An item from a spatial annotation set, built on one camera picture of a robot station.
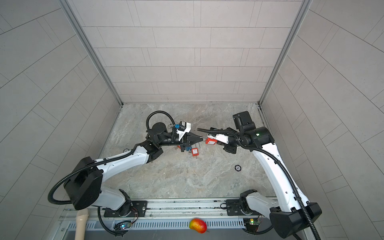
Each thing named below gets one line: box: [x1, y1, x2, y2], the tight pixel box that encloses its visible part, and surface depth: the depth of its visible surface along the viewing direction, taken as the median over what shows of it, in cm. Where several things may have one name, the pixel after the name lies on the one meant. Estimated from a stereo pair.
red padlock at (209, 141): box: [205, 137, 218, 145], surface depth 67 cm
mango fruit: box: [189, 218, 208, 234], surface depth 66 cm
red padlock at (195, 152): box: [191, 148, 199, 157], surface depth 91 cm
